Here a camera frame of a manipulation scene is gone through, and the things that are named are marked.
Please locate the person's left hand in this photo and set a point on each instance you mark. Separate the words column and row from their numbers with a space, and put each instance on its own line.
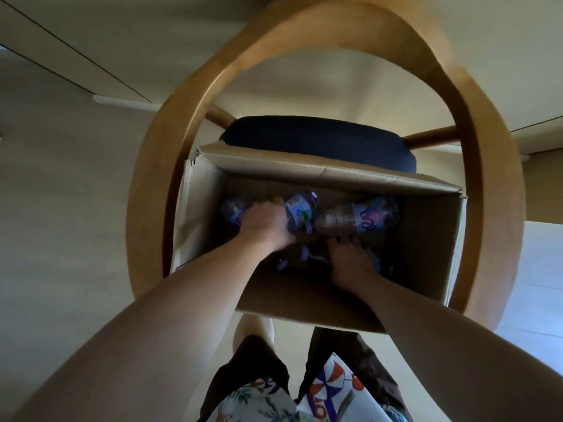
column 263, row 224

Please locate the person's right hand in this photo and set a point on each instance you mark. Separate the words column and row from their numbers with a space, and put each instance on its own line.
column 349, row 265

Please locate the person's right fingers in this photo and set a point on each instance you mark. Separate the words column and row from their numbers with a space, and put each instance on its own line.
column 345, row 246

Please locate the person's left thumb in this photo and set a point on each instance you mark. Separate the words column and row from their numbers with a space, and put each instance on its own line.
column 288, row 240

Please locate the purple label plastic bottle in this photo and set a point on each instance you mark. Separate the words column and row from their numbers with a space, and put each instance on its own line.
column 304, row 253
column 301, row 208
column 358, row 217

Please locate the person's right forearm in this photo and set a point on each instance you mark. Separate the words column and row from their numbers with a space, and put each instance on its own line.
column 448, row 351

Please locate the person's left forearm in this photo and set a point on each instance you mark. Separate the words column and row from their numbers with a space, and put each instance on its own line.
column 167, row 329

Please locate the brown cardboard box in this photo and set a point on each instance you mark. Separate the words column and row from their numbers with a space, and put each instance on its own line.
column 422, row 241

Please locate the person's leg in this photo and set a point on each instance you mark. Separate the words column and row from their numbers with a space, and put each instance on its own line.
column 255, row 327

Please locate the dark blue seat cushion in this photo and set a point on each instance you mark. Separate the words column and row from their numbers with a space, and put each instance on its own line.
column 321, row 138

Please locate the floral print shirt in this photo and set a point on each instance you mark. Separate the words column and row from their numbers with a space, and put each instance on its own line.
column 327, row 391

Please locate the white furniture panel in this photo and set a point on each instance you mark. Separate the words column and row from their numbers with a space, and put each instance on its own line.
column 539, row 285

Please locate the white baseboard strip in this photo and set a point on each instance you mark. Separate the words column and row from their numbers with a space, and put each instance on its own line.
column 125, row 103

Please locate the wooden chair frame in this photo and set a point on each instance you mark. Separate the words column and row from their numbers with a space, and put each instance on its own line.
column 492, row 180

